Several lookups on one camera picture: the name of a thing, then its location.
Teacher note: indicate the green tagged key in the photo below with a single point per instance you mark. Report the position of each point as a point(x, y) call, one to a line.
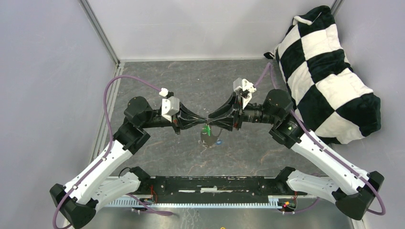
point(207, 130)

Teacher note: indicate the grey metal key holder plate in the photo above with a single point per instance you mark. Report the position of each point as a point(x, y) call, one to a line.
point(209, 141)

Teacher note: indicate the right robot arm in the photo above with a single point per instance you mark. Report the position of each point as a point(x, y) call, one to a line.
point(349, 187)

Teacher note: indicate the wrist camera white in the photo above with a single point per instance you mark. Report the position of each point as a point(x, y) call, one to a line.
point(244, 89)
point(170, 105)

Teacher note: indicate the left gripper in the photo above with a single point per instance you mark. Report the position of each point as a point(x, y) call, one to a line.
point(179, 120)

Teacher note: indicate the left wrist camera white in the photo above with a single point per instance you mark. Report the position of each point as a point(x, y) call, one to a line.
point(170, 105)

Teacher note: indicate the white slotted cable duct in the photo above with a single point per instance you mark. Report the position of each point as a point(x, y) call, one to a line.
point(122, 202)

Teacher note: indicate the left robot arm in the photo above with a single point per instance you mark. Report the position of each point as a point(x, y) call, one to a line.
point(79, 199)

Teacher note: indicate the black white checkered pillow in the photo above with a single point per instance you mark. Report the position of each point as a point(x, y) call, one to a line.
point(327, 95)

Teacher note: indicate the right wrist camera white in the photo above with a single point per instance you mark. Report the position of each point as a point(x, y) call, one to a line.
point(244, 89)

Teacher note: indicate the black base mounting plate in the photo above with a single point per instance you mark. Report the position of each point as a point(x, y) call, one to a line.
point(168, 185)

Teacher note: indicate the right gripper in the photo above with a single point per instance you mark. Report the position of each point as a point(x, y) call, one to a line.
point(229, 122)

